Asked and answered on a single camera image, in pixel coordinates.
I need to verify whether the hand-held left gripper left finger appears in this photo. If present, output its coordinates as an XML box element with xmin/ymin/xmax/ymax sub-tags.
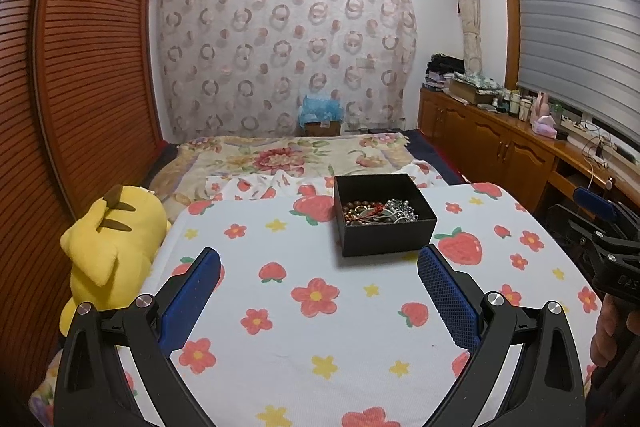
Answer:
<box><xmin>52</xmin><ymin>247</ymin><xmax>222</xmax><ymax>427</ymax></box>

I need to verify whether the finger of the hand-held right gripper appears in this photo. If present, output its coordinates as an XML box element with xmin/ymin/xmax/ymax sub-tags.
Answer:
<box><xmin>547</xmin><ymin>204</ymin><xmax>593</xmax><ymax>258</ymax></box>
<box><xmin>572</xmin><ymin>188</ymin><xmax>618</xmax><ymax>223</ymax></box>

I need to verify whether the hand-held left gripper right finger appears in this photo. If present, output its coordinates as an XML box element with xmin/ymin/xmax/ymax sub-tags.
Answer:
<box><xmin>417</xmin><ymin>244</ymin><xmax>587</xmax><ymax>427</ymax></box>

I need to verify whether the black jewelry box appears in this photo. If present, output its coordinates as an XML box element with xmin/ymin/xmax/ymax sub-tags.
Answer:
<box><xmin>333</xmin><ymin>173</ymin><xmax>439</xmax><ymax>258</ymax></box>

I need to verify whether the white pearl necklace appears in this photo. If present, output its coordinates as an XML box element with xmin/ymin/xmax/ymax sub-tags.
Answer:
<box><xmin>372</xmin><ymin>212</ymin><xmax>418</xmax><ymax>226</ymax></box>

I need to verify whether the silver hairpin with green bead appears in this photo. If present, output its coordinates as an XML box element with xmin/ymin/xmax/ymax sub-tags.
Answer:
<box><xmin>382</xmin><ymin>198</ymin><xmax>420</xmax><ymax>223</ymax></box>

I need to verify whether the brown wooden bead bracelet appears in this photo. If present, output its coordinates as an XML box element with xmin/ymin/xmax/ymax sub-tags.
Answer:
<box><xmin>343</xmin><ymin>203</ymin><xmax>373</xmax><ymax>227</ymax></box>

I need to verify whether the person's right hand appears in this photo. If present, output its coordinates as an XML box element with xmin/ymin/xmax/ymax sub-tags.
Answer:
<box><xmin>590</xmin><ymin>292</ymin><xmax>632</xmax><ymax>368</ymax></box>

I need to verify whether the white power strip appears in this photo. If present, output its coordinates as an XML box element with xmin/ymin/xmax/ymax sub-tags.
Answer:
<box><xmin>560</xmin><ymin>114</ymin><xmax>596</xmax><ymax>132</ymax></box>

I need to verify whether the pink tissue box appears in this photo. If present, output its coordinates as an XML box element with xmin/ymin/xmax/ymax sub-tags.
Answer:
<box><xmin>531</xmin><ymin>117</ymin><xmax>558</xmax><ymax>138</ymax></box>

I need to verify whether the yellow plush toy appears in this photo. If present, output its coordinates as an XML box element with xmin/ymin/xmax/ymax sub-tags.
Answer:
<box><xmin>59</xmin><ymin>185</ymin><xmax>173</xmax><ymax>338</ymax></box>

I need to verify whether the strawberry print white cloth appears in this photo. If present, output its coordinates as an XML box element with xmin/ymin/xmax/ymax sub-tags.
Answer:
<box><xmin>115</xmin><ymin>162</ymin><xmax>601</xmax><ymax>427</ymax></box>

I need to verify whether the wooden cabinet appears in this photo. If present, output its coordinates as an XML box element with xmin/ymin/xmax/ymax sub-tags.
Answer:
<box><xmin>417</xmin><ymin>87</ymin><xmax>640</xmax><ymax>228</ymax></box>

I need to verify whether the row of cosmetic bottles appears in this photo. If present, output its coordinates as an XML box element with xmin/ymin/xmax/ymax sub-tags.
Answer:
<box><xmin>495</xmin><ymin>88</ymin><xmax>538</xmax><ymax>122</ymax></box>

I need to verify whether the dark blue bed sheet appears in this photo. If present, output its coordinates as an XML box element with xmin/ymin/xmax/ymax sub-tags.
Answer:
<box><xmin>405</xmin><ymin>129</ymin><xmax>466</xmax><ymax>188</ymax></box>

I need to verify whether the floral bedspread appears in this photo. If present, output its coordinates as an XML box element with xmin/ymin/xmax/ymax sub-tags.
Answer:
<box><xmin>147</xmin><ymin>133</ymin><xmax>416</xmax><ymax>208</ymax></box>

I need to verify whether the flat box with patterned cloth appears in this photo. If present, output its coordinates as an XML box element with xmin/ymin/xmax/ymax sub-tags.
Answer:
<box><xmin>447</xmin><ymin>72</ymin><xmax>503</xmax><ymax>105</ymax></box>

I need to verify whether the grey window blind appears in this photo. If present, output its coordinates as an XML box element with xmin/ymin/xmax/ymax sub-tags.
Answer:
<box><xmin>510</xmin><ymin>0</ymin><xmax>640</xmax><ymax>118</ymax></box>

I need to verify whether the stack of folded clothes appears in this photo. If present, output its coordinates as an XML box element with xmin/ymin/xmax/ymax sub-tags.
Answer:
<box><xmin>425</xmin><ymin>53</ymin><xmax>466</xmax><ymax>90</ymax></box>

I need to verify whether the small cardboard box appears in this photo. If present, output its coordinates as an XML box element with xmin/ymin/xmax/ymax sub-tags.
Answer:
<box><xmin>304</xmin><ymin>121</ymin><xmax>343</xmax><ymax>138</ymax></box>

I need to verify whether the blue tissue paper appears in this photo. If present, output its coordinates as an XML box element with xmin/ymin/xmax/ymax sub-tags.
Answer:
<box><xmin>298</xmin><ymin>94</ymin><xmax>346</xmax><ymax>125</ymax></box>

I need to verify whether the beige tied curtain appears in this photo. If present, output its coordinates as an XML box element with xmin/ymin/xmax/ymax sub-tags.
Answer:
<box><xmin>446</xmin><ymin>0</ymin><xmax>483</xmax><ymax>78</ymax></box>

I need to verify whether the brown louvered wardrobe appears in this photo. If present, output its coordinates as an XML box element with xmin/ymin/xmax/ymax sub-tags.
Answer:
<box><xmin>0</xmin><ymin>0</ymin><xmax>166</xmax><ymax>408</ymax></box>

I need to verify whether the white cable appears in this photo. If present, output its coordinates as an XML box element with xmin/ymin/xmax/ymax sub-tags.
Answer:
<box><xmin>582</xmin><ymin>134</ymin><xmax>618</xmax><ymax>188</ymax></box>

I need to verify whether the ring-patterned sheer curtain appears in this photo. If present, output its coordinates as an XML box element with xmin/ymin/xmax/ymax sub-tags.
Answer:
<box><xmin>157</xmin><ymin>0</ymin><xmax>418</xmax><ymax>140</ymax></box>

